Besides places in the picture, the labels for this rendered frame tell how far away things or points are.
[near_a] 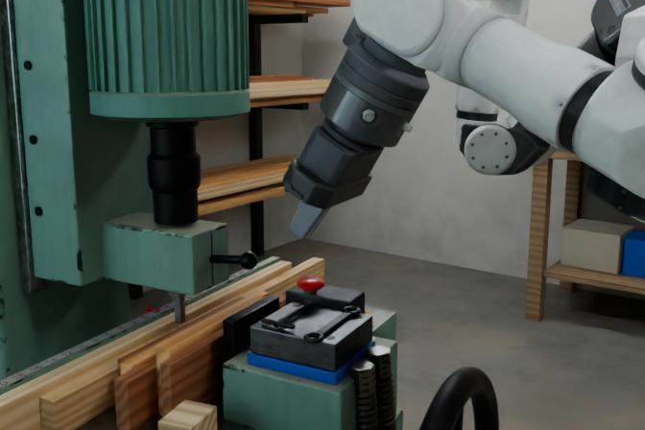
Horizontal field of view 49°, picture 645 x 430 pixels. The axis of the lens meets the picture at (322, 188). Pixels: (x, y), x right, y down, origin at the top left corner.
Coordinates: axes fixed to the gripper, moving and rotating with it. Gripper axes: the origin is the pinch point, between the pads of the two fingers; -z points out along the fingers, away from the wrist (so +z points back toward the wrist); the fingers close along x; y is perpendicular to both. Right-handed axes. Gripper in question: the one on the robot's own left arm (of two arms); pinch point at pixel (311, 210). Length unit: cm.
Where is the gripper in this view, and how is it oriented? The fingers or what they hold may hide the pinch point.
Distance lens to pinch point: 75.6
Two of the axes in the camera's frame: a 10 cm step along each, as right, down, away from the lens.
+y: -7.7, -5.6, 3.1
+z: 4.4, -8.1, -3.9
